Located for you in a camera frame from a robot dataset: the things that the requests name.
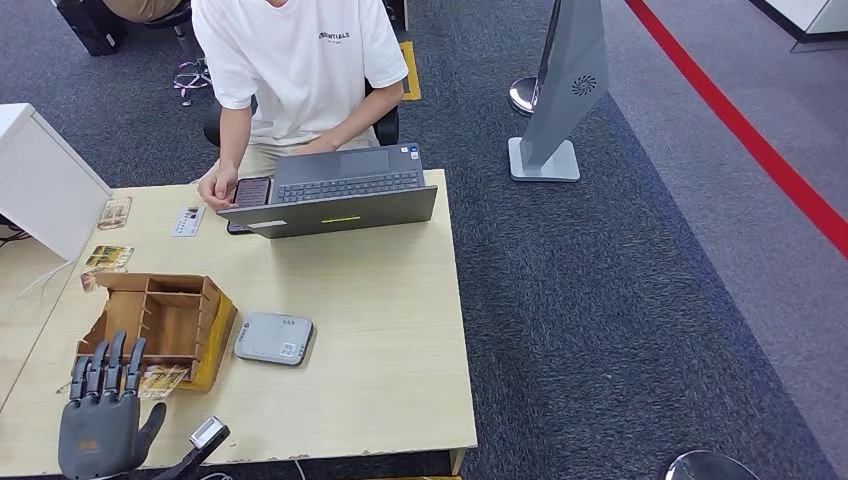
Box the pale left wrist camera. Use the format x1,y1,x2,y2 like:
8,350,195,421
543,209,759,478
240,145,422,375
152,415,232,480

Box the thin white cable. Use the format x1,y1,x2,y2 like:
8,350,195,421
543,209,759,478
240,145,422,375
198,461,309,480

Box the black smartphone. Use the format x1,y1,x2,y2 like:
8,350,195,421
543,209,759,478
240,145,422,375
226,176,273,236

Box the white cabinet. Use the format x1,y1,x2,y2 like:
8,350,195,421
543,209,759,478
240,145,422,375
748,0,848,54

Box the yellow floor tape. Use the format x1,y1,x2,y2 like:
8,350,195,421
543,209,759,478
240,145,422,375
399,41,423,102

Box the black office chair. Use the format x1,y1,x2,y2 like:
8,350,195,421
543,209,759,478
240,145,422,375
202,78,402,148

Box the black bag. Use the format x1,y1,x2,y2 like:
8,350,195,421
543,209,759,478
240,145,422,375
52,0,130,58

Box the black swivel stool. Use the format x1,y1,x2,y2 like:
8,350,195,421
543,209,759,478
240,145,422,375
142,3,215,109

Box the chrome stanchion base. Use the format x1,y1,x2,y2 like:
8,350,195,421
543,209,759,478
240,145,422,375
509,76,541,118
664,451,760,480

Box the grey sign stand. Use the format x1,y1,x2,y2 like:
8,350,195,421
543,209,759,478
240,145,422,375
508,0,611,183

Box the grey laptop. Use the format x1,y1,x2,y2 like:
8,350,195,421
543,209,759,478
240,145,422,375
216,142,439,240

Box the white box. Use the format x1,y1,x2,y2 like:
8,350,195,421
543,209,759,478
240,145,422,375
0,103,113,263

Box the person in background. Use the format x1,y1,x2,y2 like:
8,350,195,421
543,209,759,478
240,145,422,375
102,0,187,24

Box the black cables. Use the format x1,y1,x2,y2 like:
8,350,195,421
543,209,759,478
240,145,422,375
0,215,31,250

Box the person's right hand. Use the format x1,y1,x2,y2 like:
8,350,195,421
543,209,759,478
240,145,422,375
197,162,240,212

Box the red floor tape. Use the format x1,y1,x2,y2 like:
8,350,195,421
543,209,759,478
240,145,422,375
622,0,848,260

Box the person's left hand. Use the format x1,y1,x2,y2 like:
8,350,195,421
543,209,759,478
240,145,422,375
294,135,339,157

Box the white ID card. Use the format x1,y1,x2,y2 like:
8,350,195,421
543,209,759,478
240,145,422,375
170,205,207,238

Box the wooden compartment organiser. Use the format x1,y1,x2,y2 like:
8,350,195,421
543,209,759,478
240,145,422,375
76,272,223,380

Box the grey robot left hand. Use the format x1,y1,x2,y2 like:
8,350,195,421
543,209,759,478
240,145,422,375
57,331,168,480

